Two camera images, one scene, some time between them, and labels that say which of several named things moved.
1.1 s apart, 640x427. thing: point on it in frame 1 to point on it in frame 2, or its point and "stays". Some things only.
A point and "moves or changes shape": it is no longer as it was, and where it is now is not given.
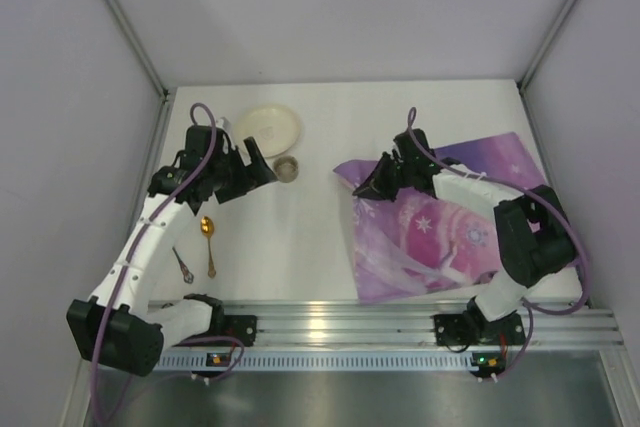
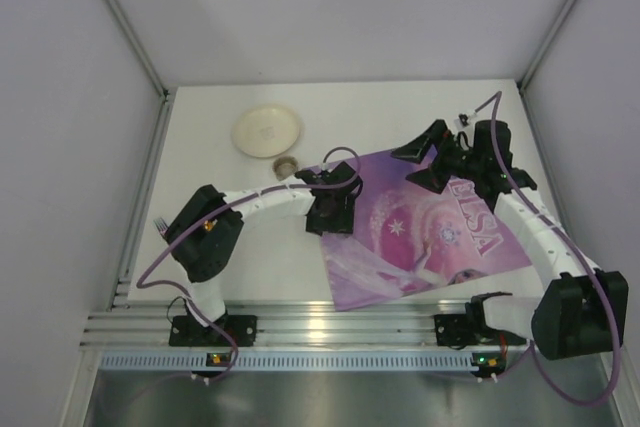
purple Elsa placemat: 420,245 moves or changes shape
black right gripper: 392,176 to 439,159
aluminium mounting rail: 406,324 stays
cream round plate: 274,130 stays
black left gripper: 239,173 to 330,217
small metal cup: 286,169 stays
